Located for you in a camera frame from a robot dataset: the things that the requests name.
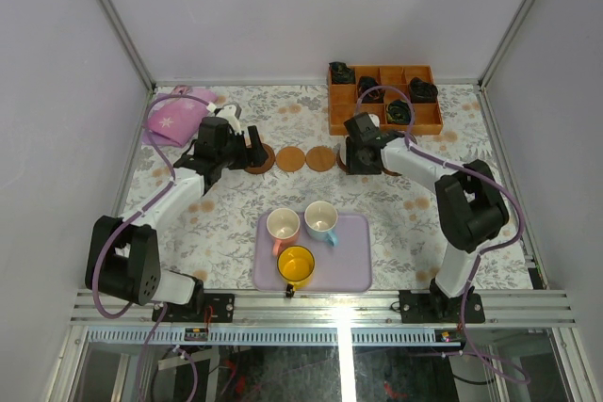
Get dark rolled sock orange dots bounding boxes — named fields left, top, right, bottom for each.
left=357, top=75, right=384, bottom=104

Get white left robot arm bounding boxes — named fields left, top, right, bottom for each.
left=85, top=117, right=269, bottom=322

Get dark rolled sock green-yellow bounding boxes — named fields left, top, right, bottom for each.
left=385, top=99, right=414, bottom=125

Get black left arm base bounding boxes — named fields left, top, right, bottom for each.
left=162, top=280, right=236, bottom=324

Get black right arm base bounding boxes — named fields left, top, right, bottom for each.
left=398, top=280, right=485, bottom=324

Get dark rolled sock back-left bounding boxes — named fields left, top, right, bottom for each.
left=329, top=61, right=356, bottom=85

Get light blue mug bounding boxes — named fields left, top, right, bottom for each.
left=303, top=201, right=338, bottom=247

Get aluminium frame rail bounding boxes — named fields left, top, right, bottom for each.
left=69, top=289, right=577, bottom=329

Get yellow mug black handle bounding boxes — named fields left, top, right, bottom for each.
left=277, top=246, right=316, bottom=298

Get large dark wooden saucer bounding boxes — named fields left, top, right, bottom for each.
left=245, top=143, right=276, bottom=175

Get pink mug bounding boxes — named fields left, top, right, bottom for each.
left=266, top=208, right=301, bottom=257

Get wooden compartment box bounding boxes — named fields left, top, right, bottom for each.
left=327, top=64, right=444, bottom=136

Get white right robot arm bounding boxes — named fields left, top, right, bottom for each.
left=344, top=113, right=509, bottom=322

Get blue slotted cable duct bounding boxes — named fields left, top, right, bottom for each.
left=89, top=326, right=464, bottom=347

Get light wooden coaster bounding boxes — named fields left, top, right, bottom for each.
left=305, top=146, right=336, bottom=172
left=276, top=146, right=305, bottom=172

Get lilac plastic tray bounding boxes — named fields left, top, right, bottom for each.
left=253, top=213, right=372, bottom=293

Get dark rolled sock right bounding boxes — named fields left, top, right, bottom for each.
left=408, top=77, right=438, bottom=104

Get pink folded cloth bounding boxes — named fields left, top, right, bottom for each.
left=142, top=98, right=208, bottom=148

